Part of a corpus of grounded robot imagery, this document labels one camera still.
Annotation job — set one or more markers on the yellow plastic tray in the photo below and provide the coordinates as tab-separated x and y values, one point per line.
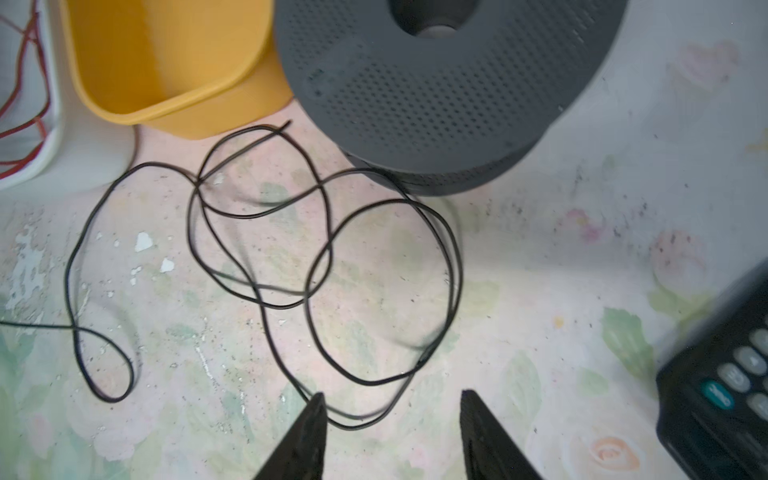
192	69

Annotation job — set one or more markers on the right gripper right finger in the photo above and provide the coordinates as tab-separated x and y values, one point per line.
489	451

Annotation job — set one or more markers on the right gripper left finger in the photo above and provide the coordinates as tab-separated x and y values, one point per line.
301	452

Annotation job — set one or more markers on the grey cable spool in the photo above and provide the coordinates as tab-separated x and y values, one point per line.
443	95

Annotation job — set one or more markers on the black remote control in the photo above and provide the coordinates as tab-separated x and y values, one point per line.
713	391

